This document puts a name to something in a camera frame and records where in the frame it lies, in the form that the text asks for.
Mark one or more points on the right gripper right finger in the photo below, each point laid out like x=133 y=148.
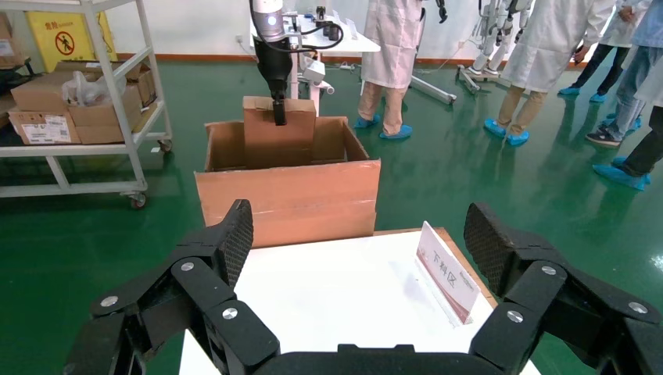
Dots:
x=538 y=290

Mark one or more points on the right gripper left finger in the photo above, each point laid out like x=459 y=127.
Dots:
x=207 y=290

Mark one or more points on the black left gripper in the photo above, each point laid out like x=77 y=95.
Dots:
x=273 y=64

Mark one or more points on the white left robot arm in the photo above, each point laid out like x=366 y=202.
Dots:
x=269 y=15

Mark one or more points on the large open cardboard box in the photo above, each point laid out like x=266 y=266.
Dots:
x=290 y=202

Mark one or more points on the plain cardboard box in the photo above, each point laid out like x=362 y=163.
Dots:
x=103 y=116
x=39 y=98
x=142 y=85

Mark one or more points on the cardboard box with white label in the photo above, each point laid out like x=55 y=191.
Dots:
x=31 y=124

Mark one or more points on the cardboard box with small label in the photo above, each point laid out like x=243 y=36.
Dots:
x=8 y=46

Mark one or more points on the white power strip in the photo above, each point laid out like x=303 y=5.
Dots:
x=348 y=67

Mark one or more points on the white pink table sign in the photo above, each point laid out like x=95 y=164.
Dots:
x=445 y=274

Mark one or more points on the small black device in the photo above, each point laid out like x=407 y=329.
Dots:
x=334 y=32

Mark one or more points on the white stand table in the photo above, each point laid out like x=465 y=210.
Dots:
x=357 y=45

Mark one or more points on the clear acrylic stand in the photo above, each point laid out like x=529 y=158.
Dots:
x=351 y=28

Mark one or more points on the person in white coat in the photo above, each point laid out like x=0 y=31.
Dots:
x=391 y=41
x=549 y=46

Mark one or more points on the grey floor base bar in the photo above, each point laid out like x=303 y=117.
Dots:
x=435 y=90

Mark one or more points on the person in black trousers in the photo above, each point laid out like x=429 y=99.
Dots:
x=595 y=62
x=647 y=150

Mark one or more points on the black hanging gripper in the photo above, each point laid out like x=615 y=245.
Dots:
x=442 y=10

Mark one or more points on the clear plastic bag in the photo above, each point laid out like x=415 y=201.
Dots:
x=85 y=90

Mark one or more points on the white metal shelf cart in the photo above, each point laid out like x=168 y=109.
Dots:
x=62 y=150

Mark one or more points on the person in blue jeans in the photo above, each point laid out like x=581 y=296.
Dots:
x=629 y=88

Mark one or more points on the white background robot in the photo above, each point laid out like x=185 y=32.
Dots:
x=492 y=31

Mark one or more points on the yellow warning sign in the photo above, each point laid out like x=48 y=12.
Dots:
x=52 y=31

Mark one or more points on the black furniture piece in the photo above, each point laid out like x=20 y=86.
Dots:
x=13 y=77

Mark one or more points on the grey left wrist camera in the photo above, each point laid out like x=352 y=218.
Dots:
x=313 y=70

